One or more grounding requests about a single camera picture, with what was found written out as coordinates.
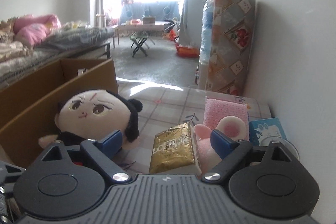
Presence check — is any pink bunny plush toy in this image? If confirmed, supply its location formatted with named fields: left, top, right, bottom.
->
left=194, top=116, right=249, bottom=174

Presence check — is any pink sponge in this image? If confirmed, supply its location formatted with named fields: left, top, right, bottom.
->
left=203, top=97, right=249, bottom=140

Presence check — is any blue white carton box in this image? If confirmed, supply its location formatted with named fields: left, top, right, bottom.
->
left=249, top=117, right=287, bottom=145

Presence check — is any gold foil packet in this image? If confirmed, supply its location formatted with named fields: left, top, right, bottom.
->
left=149, top=122, right=201, bottom=176

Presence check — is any black-haired plush doll red dress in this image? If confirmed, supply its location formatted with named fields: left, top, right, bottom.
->
left=38, top=89, right=143, bottom=150

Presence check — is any checkered pink mat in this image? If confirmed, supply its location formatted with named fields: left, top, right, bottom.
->
left=113, top=78, right=271, bottom=174

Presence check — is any white water dispenser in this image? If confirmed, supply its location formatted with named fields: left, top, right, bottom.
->
left=198, top=63, right=209, bottom=90

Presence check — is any brown cardboard box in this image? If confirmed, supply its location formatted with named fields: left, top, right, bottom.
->
left=1, top=59, right=118, bottom=167

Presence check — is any blue water bottle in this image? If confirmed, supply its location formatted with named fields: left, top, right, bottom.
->
left=199, top=0, right=214, bottom=64

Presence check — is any red basket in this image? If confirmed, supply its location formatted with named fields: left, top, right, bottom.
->
left=175, top=43, right=199, bottom=58

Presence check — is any folding stool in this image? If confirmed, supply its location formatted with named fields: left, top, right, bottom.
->
left=130, top=33, right=149, bottom=57

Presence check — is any low table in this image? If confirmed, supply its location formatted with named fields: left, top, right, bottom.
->
left=111, top=21, right=169, bottom=45

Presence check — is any bed with grey blanket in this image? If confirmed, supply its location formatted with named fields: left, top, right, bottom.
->
left=1, top=26, right=115, bottom=89

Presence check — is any pink pillow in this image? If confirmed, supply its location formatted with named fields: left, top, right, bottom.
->
left=13, top=14, right=62, bottom=48

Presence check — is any blue sofa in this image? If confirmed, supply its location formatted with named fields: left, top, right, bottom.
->
left=119, top=2, right=181, bottom=24

